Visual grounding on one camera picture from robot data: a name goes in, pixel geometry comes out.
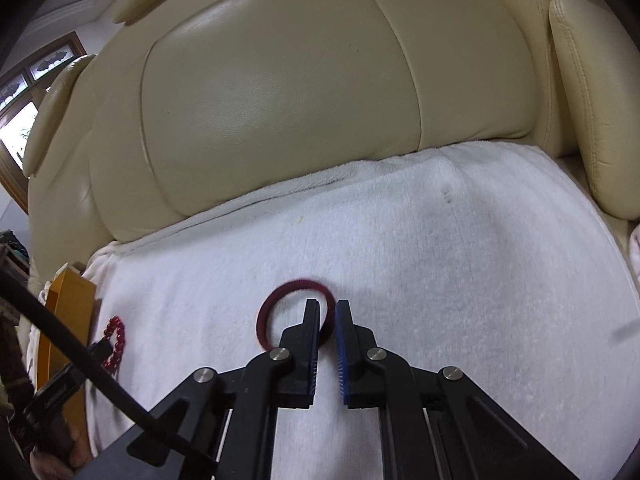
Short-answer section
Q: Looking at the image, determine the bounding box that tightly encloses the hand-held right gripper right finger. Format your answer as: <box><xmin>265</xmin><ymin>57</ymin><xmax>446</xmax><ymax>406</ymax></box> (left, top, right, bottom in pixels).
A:
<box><xmin>335</xmin><ymin>299</ymin><xmax>581</xmax><ymax>480</ymax></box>

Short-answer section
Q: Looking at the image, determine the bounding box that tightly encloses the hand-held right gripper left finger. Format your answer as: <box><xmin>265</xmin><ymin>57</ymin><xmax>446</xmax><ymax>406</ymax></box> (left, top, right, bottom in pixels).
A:
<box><xmin>90</xmin><ymin>299</ymin><xmax>321</xmax><ymax>480</ymax></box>

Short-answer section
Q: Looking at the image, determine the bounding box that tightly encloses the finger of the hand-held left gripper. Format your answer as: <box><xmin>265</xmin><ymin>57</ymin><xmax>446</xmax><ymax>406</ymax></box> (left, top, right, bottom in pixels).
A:
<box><xmin>65</xmin><ymin>341</ymin><xmax>114</xmax><ymax>376</ymax></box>

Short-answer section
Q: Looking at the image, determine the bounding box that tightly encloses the red bead bracelet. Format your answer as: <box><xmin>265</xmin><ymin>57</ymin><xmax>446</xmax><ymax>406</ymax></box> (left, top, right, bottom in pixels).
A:
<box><xmin>101</xmin><ymin>315</ymin><xmax>126</xmax><ymax>368</ymax></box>

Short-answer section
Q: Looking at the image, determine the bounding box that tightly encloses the orange cardboard box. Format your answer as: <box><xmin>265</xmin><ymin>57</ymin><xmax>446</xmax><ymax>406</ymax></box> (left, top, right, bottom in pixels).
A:
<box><xmin>35</xmin><ymin>266</ymin><xmax>98</xmax><ymax>456</ymax></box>

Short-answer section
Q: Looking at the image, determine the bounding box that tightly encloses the thin maroon hair tie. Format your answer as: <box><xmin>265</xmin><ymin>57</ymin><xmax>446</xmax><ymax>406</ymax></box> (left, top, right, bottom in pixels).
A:
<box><xmin>256</xmin><ymin>278</ymin><xmax>335</xmax><ymax>351</ymax></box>

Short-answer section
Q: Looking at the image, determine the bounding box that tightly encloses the person's left hand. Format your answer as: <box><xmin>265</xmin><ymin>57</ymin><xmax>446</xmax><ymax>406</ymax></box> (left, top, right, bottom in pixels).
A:
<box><xmin>30</xmin><ymin>425</ymin><xmax>96</xmax><ymax>480</ymax></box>

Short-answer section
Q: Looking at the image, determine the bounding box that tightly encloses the white towel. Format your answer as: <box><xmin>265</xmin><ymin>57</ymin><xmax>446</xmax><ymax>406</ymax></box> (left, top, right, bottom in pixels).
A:
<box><xmin>80</xmin><ymin>142</ymin><xmax>640</xmax><ymax>480</ymax></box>

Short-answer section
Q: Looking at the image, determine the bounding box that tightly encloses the cream leather sofa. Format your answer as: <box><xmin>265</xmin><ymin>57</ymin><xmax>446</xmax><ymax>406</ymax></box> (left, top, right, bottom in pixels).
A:
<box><xmin>22</xmin><ymin>0</ymin><xmax>640</xmax><ymax>286</ymax></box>

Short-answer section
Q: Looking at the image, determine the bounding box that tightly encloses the wooden door with glass panes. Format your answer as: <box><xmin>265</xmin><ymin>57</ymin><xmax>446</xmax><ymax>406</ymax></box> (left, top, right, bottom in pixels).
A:
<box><xmin>0</xmin><ymin>30</ymin><xmax>96</xmax><ymax>211</ymax></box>

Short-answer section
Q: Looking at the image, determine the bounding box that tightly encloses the black cable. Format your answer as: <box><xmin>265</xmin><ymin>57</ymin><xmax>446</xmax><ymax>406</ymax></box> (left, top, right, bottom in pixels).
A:
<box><xmin>0</xmin><ymin>270</ymin><xmax>213</xmax><ymax>463</ymax></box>

